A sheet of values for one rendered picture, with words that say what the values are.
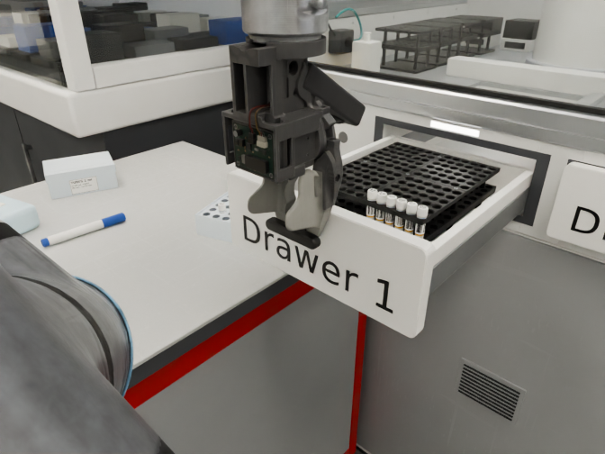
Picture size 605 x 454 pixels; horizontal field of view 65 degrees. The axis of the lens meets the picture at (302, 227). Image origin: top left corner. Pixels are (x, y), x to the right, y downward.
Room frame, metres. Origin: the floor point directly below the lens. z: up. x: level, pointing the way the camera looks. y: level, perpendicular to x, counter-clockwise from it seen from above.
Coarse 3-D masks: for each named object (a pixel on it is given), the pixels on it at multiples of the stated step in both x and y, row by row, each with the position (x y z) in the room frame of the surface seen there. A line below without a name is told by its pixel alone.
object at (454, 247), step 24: (384, 144) 0.79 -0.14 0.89; (432, 144) 0.77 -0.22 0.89; (504, 168) 0.68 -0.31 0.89; (528, 168) 0.66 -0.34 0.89; (504, 192) 0.58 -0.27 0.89; (480, 216) 0.52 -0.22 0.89; (504, 216) 0.58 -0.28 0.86; (432, 240) 0.55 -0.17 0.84; (456, 240) 0.47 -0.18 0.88; (480, 240) 0.52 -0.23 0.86; (456, 264) 0.48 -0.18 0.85; (432, 288) 0.43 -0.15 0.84
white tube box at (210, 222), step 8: (216, 200) 0.76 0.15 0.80; (224, 200) 0.77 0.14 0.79; (208, 208) 0.73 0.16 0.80; (216, 208) 0.73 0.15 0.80; (200, 216) 0.70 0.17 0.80; (208, 216) 0.70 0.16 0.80; (216, 216) 0.71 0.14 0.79; (224, 216) 0.70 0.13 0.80; (200, 224) 0.70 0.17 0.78; (208, 224) 0.69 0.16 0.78; (216, 224) 0.69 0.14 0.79; (224, 224) 0.68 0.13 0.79; (200, 232) 0.70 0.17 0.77; (208, 232) 0.69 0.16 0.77; (216, 232) 0.69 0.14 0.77; (224, 232) 0.68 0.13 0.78; (224, 240) 0.68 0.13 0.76
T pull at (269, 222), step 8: (272, 224) 0.46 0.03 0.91; (280, 224) 0.46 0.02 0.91; (280, 232) 0.46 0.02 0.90; (288, 232) 0.45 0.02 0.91; (296, 232) 0.44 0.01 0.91; (304, 232) 0.44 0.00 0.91; (296, 240) 0.44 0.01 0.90; (304, 240) 0.43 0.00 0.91; (312, 240) 0.43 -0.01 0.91; (320, 240) 0.43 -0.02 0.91; (312, 248) 0.43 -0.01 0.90
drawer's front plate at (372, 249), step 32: (352, 224) 0.44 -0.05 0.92; (384, 224) 0.43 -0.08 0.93; (256, 256) 0.54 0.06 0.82; (320, 256) 0.47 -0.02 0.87; (352, 256) 0.43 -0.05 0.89; (384, 256) 0.41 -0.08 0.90; (416, 256) 0.39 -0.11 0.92; (320, 288) 0.46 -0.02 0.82; (352, 288) 0.43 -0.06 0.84; (416, 288) 0.38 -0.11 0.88; (384, 320) 0.40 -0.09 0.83; (416, 320) 0.38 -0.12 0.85
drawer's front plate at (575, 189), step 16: (576, 176) 0.59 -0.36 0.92; (592, 176) 0.57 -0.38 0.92; (560, 192) 0.60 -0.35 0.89; (576, 192) 0.58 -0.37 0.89; (592, 192) 0.57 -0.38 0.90; (560, 208) 0.59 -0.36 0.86; (576, 208) 0.58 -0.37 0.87; (592, 208) 0.57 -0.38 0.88; (560, 224) 0.59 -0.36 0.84; (576, 224) 0.58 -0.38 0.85; (592, 224) 0.56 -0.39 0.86; (576, 240) 0.57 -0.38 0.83; (592, 240) 0.56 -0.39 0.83
